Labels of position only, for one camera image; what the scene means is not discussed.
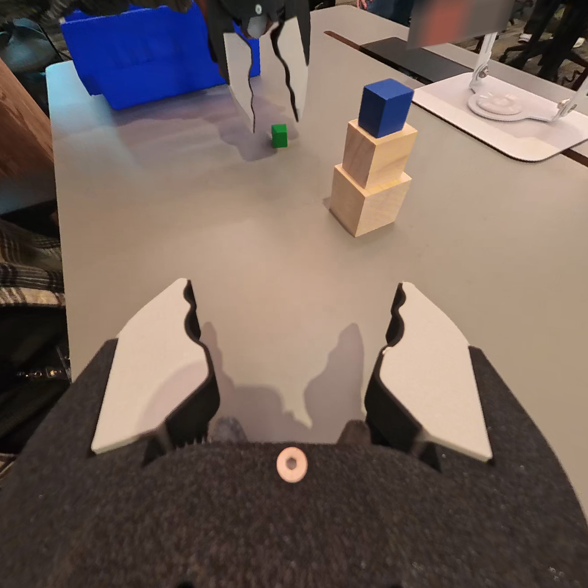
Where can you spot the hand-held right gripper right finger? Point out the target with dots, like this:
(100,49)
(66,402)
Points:
(436,376)

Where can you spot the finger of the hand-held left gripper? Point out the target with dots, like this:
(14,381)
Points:
(296,55)
(239,64)

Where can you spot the brown wooden cabinet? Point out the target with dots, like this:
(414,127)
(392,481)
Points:
(23,133)

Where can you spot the white document stand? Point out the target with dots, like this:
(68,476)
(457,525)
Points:
(519,133)

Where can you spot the black flat pad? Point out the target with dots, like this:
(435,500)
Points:
(413,59)

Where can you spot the large plain wooden cube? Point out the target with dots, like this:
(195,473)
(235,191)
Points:
(367,206)

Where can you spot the blue plastic bin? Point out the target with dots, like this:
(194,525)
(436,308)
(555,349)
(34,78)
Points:
(138,59)

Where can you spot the blue wooden cube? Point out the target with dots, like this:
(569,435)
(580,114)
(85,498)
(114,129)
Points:
(383,108)

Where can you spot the small green wooden cube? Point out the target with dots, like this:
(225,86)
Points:
(279,137)

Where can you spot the medium plain wooden cube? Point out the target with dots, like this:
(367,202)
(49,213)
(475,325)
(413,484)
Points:
(376,156)

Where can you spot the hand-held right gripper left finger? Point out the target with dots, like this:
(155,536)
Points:
(147,367)

